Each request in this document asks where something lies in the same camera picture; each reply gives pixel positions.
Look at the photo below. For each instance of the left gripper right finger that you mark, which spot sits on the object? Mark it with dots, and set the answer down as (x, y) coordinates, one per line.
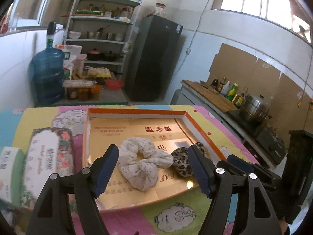
(254, 214)

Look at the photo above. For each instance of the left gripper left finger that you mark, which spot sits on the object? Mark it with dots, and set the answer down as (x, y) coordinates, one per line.
(52, 214)

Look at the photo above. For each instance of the leopard print scrunchie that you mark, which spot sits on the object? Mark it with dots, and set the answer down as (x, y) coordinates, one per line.
(181, 162)

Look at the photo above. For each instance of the white floral scrunchie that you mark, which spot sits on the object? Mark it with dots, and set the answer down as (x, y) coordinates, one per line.
(139, 162)

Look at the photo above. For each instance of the black gas stove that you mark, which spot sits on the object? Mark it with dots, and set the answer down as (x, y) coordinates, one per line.
(272, 144)

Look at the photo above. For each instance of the steel cooking pot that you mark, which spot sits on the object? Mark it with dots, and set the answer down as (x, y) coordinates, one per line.
(254, 109)

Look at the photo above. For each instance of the floral tissue box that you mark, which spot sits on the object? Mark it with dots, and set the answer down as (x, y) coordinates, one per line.
(50, 151)

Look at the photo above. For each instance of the green white tissue box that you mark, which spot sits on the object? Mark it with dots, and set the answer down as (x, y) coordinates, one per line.
(11, 171)

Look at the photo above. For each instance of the colourful cartoon quilt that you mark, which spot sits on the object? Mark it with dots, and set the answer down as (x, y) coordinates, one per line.
(180, 214)

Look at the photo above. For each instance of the green yellow bottle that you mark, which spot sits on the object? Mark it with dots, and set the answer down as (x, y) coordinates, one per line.
(232, 92)

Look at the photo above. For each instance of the white spray bottle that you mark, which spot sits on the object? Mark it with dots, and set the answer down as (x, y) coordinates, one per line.
(225, 89)

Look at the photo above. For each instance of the orange shallow cardboard box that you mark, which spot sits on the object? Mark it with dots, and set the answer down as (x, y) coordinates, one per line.
(167, 129)

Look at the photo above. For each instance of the wooden cutting board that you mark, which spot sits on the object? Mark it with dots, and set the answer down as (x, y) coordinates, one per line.
(211, 95)

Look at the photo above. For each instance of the red plastic basket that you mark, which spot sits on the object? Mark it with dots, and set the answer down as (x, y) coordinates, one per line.
(114, 84)

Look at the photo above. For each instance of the black refrigerator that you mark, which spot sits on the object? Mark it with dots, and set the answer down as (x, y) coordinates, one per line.
(151, 65)

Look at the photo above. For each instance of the blue water jug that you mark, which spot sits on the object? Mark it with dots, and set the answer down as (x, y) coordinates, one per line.
(48, 71)

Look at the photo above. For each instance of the egg tray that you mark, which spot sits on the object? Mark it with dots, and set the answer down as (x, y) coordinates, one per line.
(100, 72)

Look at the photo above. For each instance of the glass jar on fridge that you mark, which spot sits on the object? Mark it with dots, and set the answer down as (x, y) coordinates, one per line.
(160, 10)

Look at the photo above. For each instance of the grey metal shelf rack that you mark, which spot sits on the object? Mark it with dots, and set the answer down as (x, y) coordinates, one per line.
(105, 27)

